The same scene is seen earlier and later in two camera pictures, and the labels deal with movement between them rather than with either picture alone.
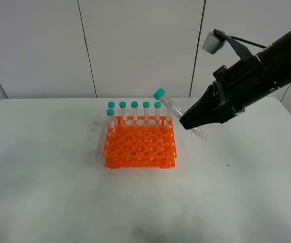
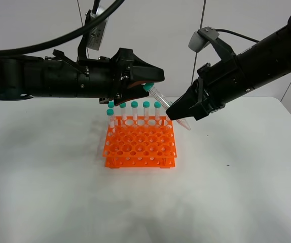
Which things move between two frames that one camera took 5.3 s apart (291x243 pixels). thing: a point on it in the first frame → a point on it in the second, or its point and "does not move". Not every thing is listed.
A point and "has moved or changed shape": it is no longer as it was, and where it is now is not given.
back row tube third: (134, 105) does not move
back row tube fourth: (146, 105) does not move
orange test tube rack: (140, 142) does not move
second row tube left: (110, 112) does not move
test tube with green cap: (162, 96) has moved or changed shape
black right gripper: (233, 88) → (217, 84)
